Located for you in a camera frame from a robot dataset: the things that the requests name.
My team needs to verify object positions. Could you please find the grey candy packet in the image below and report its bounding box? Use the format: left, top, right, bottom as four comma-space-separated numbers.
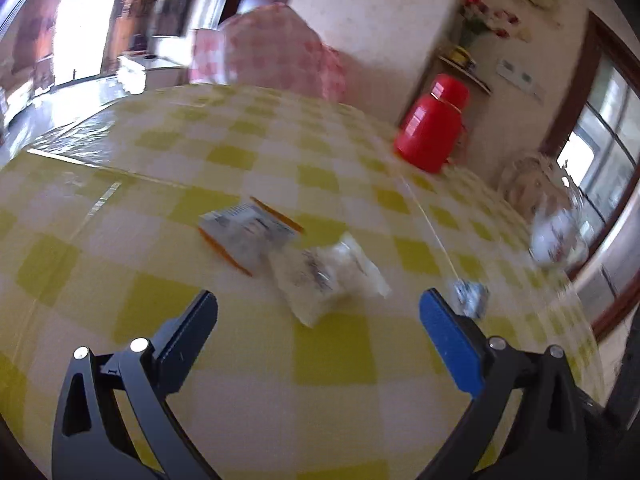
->
454, 280, 489, 320

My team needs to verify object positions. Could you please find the white orange snack packet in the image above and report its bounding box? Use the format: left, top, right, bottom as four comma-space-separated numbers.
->
198, 196, 304, 276

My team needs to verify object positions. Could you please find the clear bread packet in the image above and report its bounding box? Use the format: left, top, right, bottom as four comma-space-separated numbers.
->
268, 232, 390, 327

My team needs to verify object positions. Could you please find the white floral teapot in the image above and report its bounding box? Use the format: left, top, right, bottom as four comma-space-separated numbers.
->
529, 195, 589, 270

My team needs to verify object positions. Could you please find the yellow green checkered tablecloth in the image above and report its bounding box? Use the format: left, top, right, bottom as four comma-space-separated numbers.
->
1, 84, 604, 479

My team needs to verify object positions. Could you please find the white ornate chair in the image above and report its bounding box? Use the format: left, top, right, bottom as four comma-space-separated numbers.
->
497, 151, 584, 224

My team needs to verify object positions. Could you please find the red thermos jug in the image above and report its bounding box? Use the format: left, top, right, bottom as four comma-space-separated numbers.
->
394, 74, 469, 174

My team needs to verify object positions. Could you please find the wooden corner shelf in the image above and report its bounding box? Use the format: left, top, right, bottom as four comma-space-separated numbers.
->
437, 46, 491, 96

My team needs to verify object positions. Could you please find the white tv cabinet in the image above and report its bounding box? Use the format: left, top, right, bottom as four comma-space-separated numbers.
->
116, 54, 186, 96

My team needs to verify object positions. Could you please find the flower vase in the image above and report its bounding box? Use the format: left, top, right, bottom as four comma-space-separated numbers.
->
458, 0, 521, 50

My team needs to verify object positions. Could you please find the pink checkered covered chair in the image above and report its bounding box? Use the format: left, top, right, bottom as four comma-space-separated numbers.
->
189, 3, 346, 102

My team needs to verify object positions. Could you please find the wall television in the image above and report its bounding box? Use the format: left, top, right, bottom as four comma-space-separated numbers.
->
149, 0, 194, 37

